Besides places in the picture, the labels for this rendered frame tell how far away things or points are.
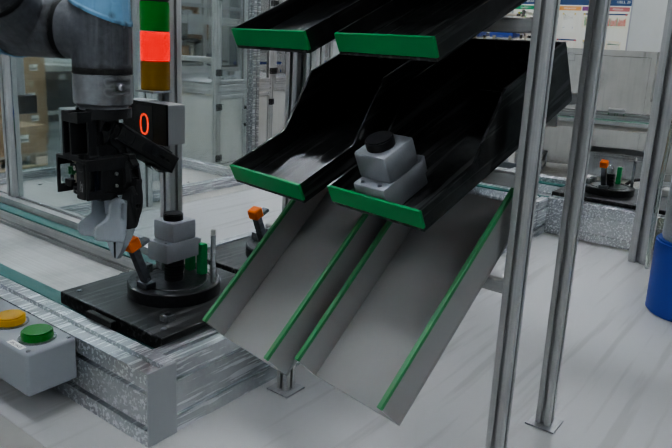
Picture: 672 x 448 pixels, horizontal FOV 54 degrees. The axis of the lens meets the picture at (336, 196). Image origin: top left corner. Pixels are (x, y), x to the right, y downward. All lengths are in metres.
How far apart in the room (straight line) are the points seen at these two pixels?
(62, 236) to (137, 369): 0.67
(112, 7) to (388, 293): 0.49
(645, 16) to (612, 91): 3.35
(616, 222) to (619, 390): 0.83
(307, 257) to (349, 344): 0.14
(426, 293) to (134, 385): 0.38
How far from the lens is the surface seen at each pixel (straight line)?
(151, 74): 1.20
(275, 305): 0.85
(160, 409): 0.90
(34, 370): 0.96
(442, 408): 1.00
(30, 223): 1.60
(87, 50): 0.90
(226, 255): 1.23
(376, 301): 0.79
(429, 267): 0.78
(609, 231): 1.91
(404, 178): 0.68
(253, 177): 0.78
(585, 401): 1.09
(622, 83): 8.10
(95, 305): 1.04
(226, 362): 0.95
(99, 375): 0.95
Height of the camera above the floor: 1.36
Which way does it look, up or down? 13 degrees down
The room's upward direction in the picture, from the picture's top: 3 degrees clockwise
